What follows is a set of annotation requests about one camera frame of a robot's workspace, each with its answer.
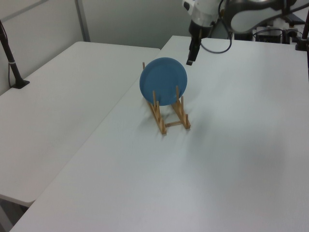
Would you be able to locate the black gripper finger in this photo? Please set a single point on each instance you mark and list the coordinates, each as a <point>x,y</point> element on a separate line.
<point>197,46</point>
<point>190,59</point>

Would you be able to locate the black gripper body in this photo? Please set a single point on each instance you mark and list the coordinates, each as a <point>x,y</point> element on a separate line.
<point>199,29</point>

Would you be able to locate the blue round plate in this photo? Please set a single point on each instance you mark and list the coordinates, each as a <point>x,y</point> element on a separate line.
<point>163,81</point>

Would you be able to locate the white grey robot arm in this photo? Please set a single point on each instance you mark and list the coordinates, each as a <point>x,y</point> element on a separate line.
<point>243,17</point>

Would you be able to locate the wooden plate rack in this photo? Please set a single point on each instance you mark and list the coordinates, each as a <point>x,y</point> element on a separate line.
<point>161,120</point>

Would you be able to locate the black electronics box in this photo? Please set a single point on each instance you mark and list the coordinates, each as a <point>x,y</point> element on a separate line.
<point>272,35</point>

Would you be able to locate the black stand with clamp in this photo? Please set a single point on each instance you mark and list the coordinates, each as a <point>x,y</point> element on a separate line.
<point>303,43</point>

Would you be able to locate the grey partition frame post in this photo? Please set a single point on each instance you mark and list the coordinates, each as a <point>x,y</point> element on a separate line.
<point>82,20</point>

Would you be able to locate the black camera stand pole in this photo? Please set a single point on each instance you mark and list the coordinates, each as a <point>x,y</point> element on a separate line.
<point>12,63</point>

